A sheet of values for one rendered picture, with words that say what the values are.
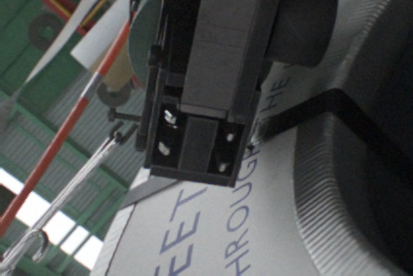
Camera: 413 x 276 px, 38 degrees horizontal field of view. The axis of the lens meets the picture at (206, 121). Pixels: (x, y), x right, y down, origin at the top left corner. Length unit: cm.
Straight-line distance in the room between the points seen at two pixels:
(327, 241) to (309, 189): 6
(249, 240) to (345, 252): 11
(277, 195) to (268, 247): 5
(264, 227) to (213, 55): 15
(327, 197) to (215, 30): 14
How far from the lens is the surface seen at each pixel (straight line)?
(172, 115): 47
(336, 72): 58
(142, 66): 61
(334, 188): 46
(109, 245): 72
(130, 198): 76
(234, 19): 42
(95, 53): 507
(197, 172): 50
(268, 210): 50
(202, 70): 44
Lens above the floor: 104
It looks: 1 degrees down
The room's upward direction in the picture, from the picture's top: 139 degrees counter-clockwise
